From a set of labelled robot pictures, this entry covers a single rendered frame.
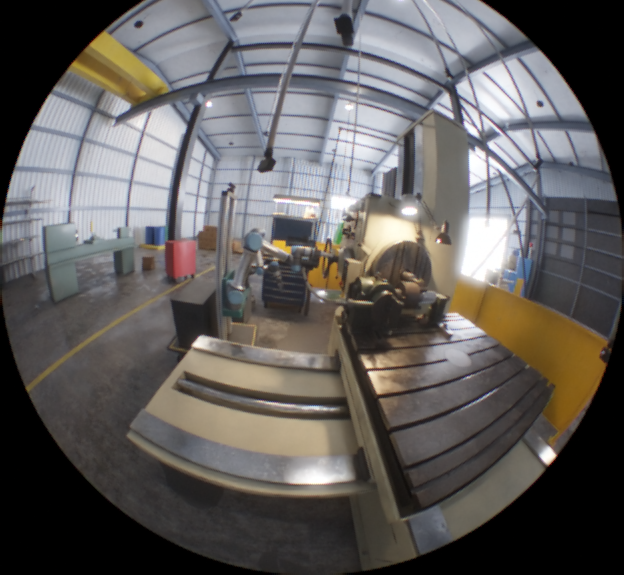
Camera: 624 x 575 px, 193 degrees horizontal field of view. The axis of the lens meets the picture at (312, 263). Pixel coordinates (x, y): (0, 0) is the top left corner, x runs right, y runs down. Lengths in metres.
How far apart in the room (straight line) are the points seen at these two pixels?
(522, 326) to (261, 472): 3.02
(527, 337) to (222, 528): 3.40
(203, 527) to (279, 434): 1.03
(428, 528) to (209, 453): 0.97
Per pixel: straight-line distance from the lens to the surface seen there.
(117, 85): 8.38
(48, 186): 8.88
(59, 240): 4.97
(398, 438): 0.69
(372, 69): 9.36
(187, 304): 1.74
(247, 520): 1.57
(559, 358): 2.97
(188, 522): 1.66
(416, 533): 1.11
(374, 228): 1.49
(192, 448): 0.92
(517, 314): 3.09
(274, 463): 0.86
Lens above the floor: 1.56
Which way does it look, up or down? 11 degrees down
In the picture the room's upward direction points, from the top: 8 degrees clockwise
